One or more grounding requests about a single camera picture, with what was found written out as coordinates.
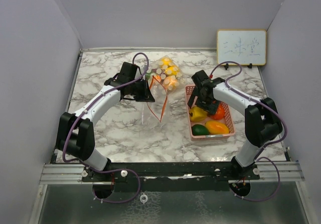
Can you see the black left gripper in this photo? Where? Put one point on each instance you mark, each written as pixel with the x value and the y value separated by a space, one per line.
pixel 146 96

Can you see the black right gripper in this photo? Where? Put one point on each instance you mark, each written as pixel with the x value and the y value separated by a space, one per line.
pixel 210 107

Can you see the yellow bell pepper toy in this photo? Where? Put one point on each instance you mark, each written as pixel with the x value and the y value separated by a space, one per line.
pixel 197 114

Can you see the orange tomato toy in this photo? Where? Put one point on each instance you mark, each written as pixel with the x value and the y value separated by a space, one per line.
pixel 220 113

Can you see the clear bag with orange zipper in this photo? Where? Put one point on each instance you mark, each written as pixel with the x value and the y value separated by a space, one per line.
pixel 155 115

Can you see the orange yellow mango toy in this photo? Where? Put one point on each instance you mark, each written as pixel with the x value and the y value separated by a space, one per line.
pixel 216 128

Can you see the clear polka dot zip bag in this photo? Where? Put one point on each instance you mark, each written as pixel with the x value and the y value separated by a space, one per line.
pixel 167 73

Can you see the green lime toy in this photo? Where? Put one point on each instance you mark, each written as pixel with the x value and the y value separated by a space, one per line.
pixel 199 130

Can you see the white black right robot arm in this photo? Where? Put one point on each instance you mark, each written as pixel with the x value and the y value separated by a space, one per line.
pixel 262 123

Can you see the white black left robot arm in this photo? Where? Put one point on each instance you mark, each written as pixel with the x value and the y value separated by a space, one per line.
pixel 75 135

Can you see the pink plastic basket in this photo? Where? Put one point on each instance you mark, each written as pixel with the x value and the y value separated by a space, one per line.
pixel 227 120

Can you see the small whiteboard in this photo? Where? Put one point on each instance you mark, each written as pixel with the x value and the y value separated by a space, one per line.
pixel 246 47

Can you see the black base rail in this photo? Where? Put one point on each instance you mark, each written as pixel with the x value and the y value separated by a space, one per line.
pixel 170 176

